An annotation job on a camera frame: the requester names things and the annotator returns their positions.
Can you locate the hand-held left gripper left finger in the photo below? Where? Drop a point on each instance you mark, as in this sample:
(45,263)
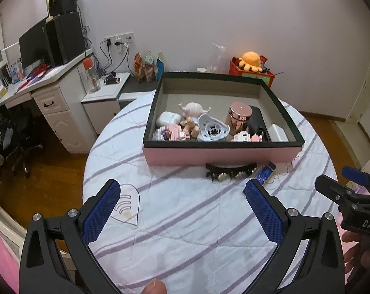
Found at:
(100,214)

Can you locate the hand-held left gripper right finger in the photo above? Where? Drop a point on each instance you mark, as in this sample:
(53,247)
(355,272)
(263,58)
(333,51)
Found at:
(264,214)

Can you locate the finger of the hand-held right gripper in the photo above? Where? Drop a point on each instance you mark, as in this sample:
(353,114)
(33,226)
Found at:
(333,188)
(356,174)

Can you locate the pink box with black rim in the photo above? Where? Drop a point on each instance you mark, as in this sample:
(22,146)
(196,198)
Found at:
(218,156)

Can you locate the white charger adapter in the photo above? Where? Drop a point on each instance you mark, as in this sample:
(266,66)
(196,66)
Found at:
(278,133)

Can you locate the white pink block toy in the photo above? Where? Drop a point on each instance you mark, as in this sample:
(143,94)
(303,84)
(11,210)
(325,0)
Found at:
(243,136)

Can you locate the rose gold round canister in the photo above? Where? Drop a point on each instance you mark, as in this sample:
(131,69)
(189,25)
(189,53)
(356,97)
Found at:
(238,110)

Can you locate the pink purple block toy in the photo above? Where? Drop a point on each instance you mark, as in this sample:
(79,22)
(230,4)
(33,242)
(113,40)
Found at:
(172,132)

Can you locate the white curved plastic holder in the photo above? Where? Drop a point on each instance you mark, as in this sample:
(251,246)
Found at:
(203,119)

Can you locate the white earbuds case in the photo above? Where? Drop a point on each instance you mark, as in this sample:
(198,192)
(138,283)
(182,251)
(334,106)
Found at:
(168,118)

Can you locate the person's right hand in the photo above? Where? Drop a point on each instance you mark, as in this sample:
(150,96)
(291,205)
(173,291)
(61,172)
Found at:
(353,251)

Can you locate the person's left hand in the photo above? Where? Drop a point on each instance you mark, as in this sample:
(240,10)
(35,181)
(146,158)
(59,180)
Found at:
(154,287)

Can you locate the small blue packet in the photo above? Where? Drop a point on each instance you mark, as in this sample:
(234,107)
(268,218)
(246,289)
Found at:
(266,174)

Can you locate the black rhinestone hair clip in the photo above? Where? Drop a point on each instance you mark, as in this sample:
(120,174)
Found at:
(231,169)

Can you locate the black remote control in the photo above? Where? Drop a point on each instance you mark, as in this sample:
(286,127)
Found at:
(258,118)

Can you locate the white desk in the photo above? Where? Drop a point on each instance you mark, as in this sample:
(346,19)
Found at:
(65,119)

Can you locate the white low cabinet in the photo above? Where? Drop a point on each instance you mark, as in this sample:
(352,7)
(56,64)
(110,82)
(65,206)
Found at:
(100,110)

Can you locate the black office chair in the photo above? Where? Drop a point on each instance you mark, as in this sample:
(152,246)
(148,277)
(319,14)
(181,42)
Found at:
(19,147)

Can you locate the small doll figure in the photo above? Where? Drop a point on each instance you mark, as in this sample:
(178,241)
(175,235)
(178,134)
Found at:
(193,109)

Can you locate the red storage box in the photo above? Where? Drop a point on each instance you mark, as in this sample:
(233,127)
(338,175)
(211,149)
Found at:
(266,78)

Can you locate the small black gadget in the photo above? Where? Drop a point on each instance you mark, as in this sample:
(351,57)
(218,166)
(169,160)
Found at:
(112,80)

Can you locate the clear bottle orange cap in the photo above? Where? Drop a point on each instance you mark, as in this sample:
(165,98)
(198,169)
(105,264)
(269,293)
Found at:
(91,79)

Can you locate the orange snack bag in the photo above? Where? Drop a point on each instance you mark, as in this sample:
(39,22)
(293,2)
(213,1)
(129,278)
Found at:
(138,67)

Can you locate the orange octopus plush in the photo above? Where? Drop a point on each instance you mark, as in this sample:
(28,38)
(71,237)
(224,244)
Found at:
(249,59)

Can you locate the white green snack bag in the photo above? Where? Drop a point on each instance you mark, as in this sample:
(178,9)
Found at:
(149,67)

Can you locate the blue white snack bag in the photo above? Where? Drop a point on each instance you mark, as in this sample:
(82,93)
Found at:
(160,66)

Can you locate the clear plastic bag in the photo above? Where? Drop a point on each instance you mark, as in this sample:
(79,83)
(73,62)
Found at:
(220,59)

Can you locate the black computer tower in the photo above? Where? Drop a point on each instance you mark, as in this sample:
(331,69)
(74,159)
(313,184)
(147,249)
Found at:
(67,36)

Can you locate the black computer monitor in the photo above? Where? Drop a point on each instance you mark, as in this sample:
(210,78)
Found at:
(35,46)

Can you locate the black speaker box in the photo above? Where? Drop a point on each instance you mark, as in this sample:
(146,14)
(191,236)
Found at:
(62,3)

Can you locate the white wall power outlet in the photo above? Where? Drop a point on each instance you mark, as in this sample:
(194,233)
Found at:
(119,37)

